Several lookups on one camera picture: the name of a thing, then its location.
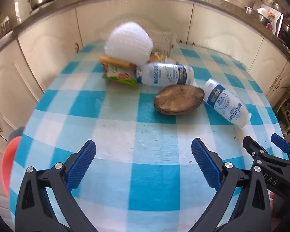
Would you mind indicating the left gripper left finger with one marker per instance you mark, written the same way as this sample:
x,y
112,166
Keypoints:
x,y
78,163

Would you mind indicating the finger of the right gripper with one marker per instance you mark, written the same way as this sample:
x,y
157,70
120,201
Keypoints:
x,y
280,143
254,149

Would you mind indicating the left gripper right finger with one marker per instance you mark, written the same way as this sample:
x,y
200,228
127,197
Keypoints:
x,y
209,163

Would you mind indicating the green pea cookie packet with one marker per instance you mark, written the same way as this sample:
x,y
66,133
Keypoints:
x,y
121,75

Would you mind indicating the white foam fruit net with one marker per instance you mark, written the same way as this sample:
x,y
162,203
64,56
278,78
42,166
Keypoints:
x,y
129,42

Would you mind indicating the white paper bag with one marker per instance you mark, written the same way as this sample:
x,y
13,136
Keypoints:
x,y
163,42

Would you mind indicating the person's right hand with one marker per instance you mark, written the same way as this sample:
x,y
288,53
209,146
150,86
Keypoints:
x,y
272,198

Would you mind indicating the blue denim stool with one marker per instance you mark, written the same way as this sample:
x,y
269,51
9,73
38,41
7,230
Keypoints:
x,y
14,134

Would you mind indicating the blue checkered tablecloth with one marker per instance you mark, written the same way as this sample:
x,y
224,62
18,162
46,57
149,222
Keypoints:
x,y
144,176

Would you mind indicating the pink plastic bucket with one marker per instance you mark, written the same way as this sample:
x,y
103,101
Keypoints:
x,y
7,163

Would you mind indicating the steel bowl on counter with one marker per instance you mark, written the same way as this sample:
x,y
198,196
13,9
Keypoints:
x,y
256,15

